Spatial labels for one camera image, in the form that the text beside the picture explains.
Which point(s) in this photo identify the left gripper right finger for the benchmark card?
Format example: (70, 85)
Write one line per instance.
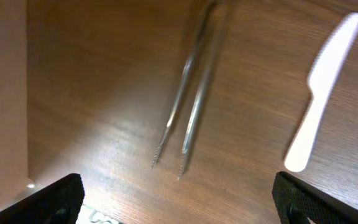
(299, 202)

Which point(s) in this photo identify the pink plastic knife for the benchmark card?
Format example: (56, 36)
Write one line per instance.
(321, 81)

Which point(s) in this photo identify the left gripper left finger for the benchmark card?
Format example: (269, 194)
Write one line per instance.
(57, 203)

